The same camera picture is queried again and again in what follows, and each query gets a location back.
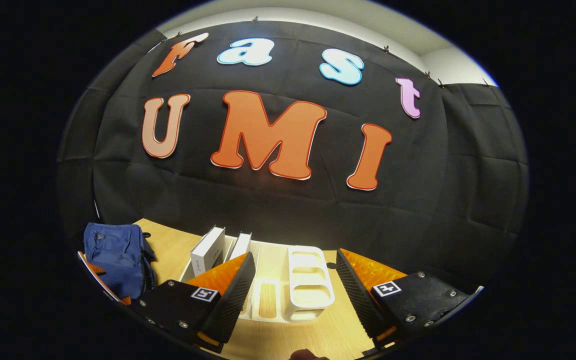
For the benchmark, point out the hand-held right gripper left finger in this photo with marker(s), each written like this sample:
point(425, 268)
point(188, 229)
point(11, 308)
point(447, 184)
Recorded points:
point(230, 305)

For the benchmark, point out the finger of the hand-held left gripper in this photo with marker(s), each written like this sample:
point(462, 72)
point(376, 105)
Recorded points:
point(99, 272)

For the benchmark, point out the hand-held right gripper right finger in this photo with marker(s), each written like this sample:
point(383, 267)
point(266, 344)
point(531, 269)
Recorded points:
point(363, 305)

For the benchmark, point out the blue schoolbag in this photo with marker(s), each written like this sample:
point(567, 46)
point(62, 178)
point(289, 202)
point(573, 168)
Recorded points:
point(115, 255)

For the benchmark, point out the black book with white back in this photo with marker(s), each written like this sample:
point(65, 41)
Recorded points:
point(207, 255)

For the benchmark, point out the white bookshelf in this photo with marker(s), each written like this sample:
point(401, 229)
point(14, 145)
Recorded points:
point(308, 285)

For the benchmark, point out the black book with colourful cover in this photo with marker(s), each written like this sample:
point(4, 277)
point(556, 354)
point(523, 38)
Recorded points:
point(240, 245)

